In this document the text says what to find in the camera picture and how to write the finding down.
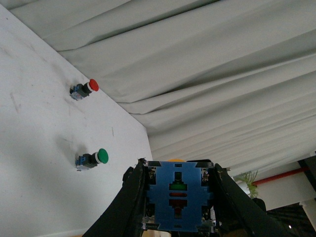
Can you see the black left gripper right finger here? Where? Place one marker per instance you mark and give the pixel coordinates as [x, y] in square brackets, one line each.
[238, 213]

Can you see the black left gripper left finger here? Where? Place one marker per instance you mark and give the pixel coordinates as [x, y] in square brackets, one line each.
[123, 217]

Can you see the green plant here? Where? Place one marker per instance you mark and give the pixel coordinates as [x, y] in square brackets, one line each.
[248, 179]

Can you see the red pipe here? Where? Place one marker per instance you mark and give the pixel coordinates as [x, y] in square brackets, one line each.
[279, 176]

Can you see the white pleated curtain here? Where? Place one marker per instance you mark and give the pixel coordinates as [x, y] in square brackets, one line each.
[233, 81]

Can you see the green push button switch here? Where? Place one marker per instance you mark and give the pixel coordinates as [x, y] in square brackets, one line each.
[89, 161]

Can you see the red push button switch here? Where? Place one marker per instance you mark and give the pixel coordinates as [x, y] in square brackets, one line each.
[80, 91]

